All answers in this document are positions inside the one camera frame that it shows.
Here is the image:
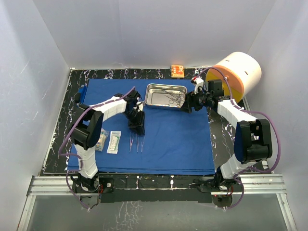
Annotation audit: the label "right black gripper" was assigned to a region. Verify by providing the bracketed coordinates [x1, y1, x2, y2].
[180, 88, 212, 114]

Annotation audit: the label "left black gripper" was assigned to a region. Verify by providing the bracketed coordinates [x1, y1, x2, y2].
[123, 109, 145, 136]

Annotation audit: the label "metal instrument tray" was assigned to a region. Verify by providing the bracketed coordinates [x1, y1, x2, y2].
[144, 83, 187, 110]

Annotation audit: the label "green packaged surgical supplies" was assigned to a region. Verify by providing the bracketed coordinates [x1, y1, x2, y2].
[95, 128, 109, 152]

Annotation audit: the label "white suture packet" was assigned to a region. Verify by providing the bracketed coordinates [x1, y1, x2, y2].
[107, 131, 121, 154]

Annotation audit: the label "blue surgical drape cloth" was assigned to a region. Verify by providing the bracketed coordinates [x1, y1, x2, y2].
[66, 78, 216, 176]

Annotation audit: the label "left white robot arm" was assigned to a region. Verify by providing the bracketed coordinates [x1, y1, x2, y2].
[68, 89, 145, 192]

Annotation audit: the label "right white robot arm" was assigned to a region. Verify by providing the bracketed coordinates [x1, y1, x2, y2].
[180, 77, 272, 191]

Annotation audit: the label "steel surgical scissors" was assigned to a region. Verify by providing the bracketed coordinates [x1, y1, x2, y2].
[162, 89, 185, 107]

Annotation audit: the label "small orange circuit board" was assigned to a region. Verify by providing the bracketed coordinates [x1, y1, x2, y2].
[171, 65, 185, 78]

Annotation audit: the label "small blue plastic tool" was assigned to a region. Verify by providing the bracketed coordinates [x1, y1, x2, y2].
[74, 84, 87, 106]

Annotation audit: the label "white cylindrical drawer container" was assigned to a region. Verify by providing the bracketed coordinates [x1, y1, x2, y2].
[205, 51, 262, 103]

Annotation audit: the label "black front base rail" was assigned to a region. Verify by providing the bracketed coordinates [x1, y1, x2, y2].
[72, 174, 241, 204]

